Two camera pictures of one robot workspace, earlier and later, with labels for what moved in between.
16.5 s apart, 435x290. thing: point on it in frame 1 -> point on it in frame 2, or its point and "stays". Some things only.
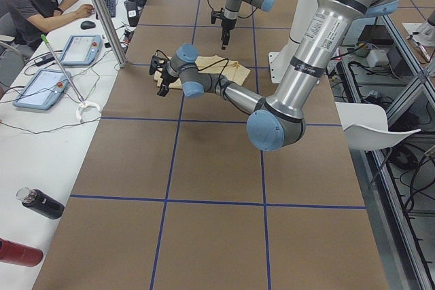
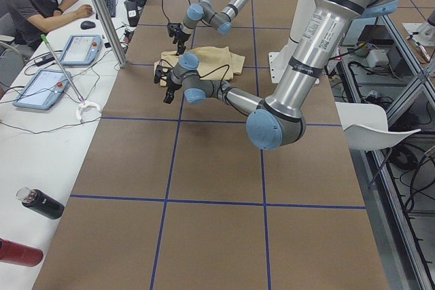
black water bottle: (41, 202) stays
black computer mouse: (87, 24) stays
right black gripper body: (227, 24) -> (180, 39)
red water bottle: (12, 252) stays
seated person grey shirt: (31, 4) stays
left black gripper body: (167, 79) -> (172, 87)
